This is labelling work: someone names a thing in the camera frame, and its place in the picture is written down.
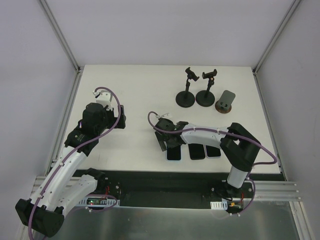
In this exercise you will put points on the black round phone stand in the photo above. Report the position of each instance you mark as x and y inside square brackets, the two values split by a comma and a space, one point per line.
[186, 99]

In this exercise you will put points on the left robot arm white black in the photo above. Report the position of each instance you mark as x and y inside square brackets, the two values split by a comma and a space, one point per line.
[47, 208]

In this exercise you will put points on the grey stand on wooden base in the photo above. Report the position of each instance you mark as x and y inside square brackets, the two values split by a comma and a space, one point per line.
[224, 104]

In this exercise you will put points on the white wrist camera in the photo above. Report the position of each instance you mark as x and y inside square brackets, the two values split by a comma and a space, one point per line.
[164, 116]
[104, 98]

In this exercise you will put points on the aluminium frame post left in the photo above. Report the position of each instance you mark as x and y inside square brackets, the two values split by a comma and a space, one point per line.
[59, 34]

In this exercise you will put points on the white cable duct left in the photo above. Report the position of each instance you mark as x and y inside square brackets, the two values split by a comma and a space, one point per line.
[99, 202]

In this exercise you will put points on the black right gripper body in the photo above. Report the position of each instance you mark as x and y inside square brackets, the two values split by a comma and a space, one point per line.
[163, 139]

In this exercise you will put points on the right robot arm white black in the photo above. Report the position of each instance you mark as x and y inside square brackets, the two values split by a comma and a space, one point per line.
[239, 146]

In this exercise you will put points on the aluminium frame post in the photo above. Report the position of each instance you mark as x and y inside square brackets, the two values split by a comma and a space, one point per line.
[59, 34]
[277, 34]

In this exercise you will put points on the black phone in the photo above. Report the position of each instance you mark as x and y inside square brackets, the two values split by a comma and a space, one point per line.
[196, 151]

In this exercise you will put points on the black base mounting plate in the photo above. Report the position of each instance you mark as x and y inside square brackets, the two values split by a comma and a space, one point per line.
[177, 190]

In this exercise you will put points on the aluminium frame post right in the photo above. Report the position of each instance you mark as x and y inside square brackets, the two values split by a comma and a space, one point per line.
[277, 34]

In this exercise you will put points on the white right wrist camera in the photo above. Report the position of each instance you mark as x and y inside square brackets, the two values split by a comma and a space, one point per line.
[164, 116]

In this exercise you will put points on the white cable duct right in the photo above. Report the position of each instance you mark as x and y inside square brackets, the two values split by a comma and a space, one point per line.
[219, 205]

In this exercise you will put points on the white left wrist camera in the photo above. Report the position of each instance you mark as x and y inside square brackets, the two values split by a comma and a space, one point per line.
[104, 98]

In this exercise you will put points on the white cable duct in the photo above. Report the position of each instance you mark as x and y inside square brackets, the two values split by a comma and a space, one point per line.
[99, 202]
[219, 205]

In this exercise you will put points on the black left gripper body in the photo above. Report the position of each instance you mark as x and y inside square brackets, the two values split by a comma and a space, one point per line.
[121, 117]

